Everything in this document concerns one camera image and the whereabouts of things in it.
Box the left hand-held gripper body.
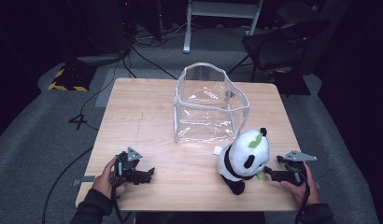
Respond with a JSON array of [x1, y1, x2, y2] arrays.
[[114, 147, 144, 188]]

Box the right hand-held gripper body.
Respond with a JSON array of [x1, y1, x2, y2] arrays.
[[281, 149, 318, 188]]

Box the panda plush toy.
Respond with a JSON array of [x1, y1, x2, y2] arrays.
[[213, 127, 271, 196]]

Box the transparent plastic bag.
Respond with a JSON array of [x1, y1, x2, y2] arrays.
[[172, 62, 251, 144]]

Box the person's right hand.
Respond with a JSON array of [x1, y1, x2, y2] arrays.
[[279, 161, 322, 207]]

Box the person's left hand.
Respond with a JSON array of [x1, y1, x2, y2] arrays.
[[92, 155, 129, 201]]

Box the black yellow striped base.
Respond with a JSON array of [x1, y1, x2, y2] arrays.
[[47, 63, 97, 93]]

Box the black chair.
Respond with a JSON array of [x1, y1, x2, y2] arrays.
[[227, 18, 333, 91]]

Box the black equipment stand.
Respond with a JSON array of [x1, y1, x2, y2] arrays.
[[63, 0, 136, 67]]

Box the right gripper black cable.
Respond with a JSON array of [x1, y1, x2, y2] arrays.
[[293, 172, 311, 224]]

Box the grey metal table bracket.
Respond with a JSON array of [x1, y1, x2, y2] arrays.
[[72, 175, 97, 188]]

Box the black floor cable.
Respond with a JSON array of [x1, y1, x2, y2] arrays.
[[41, 145, 94, 224], [78, 59, 121, 132], [122, 46, 178, 80]]

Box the white metal stand frame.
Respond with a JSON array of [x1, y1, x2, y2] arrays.
[[182, 0, 264, 55]]

